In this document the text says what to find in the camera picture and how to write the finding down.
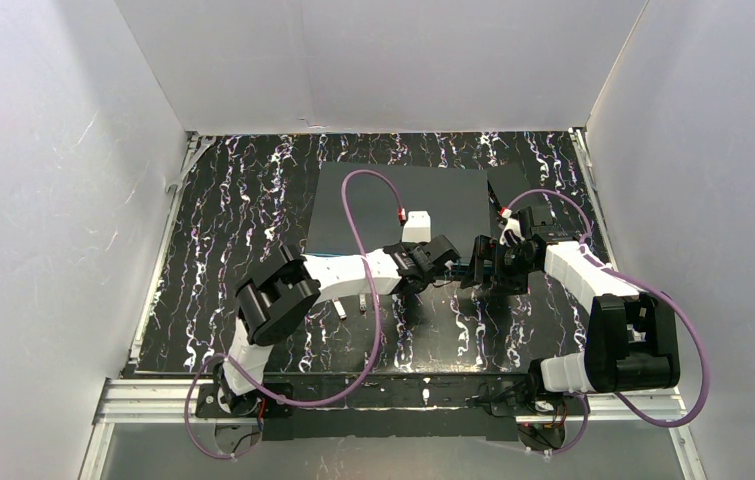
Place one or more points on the aluminium front rail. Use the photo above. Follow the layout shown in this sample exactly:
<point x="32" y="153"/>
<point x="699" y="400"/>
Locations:
<point x="172" y="400"/>

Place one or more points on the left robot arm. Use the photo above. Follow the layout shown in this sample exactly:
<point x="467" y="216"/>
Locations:
<point x="273" y="301"/>

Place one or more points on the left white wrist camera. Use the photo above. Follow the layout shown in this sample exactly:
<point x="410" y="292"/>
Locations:
<point x="416" y="226"/>

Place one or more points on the small silver plug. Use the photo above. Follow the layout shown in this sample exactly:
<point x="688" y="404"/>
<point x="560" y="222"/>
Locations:
<point x="363" y="304"/>
<point x="341" y="313"/>

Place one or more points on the large teal network switch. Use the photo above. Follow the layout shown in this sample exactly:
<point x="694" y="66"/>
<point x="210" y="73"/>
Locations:
<point x="455" y="199"/>

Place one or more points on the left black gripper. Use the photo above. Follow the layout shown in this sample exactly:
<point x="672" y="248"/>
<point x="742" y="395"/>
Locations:
<point x="435" y="263"/>

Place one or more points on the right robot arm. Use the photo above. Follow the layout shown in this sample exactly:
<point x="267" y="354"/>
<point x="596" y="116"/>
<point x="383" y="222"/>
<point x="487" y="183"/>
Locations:
<point x="630" y="337"/>

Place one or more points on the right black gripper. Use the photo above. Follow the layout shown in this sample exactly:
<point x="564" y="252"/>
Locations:
<point x="483" y="263"/>

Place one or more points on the metal wrench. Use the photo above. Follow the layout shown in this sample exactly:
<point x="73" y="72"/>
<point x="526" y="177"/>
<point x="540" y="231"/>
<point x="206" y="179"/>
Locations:
<point x="197" y="146"/>

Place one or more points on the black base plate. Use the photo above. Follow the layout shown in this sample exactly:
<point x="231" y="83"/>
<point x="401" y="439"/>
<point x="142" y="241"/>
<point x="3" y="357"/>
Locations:
<point x="302" y="392"/>

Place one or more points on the small black network switch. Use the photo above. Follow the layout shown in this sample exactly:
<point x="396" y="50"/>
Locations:
<point x="504" y="183"/>

